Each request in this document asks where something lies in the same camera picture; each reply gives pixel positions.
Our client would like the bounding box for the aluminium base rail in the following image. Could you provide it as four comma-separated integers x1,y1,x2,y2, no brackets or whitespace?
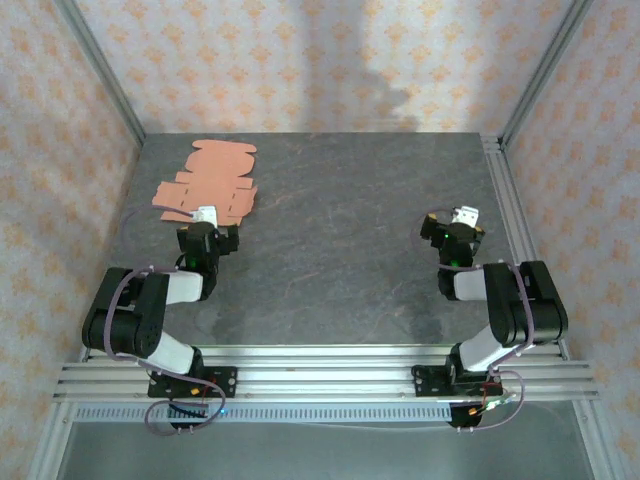
52,344,601,403

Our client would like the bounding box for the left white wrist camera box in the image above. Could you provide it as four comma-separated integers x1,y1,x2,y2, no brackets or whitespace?
192,204,220,226

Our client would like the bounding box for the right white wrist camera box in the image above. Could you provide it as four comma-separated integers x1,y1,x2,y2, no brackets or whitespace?
449,204,482,226

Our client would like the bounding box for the aluminium side rail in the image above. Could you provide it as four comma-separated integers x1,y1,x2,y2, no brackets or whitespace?
480,133,571,362

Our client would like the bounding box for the orange paper box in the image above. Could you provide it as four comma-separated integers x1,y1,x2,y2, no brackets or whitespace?
151,139,259,229

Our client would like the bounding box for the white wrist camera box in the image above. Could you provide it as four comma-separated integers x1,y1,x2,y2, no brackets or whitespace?
449,204,482,226
192,204,220,226

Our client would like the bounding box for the grey slotted cable duct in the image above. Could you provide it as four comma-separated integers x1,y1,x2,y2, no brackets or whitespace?
69,403,454,425

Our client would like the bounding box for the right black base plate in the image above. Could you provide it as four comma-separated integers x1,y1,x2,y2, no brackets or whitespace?
410,364,504,400

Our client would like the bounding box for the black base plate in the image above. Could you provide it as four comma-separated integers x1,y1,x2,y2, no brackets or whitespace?
410,364,504,400
147,366,239,400

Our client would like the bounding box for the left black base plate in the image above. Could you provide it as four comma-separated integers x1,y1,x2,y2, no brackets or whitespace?
147,366,239,400

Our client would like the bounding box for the slanted aluminium frame strut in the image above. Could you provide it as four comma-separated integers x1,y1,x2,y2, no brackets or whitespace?
569,399,624,480
27,402,76,480

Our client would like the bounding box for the aluminium frame post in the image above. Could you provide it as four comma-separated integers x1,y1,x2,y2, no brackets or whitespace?
53,0,147,149
498,0,596,147

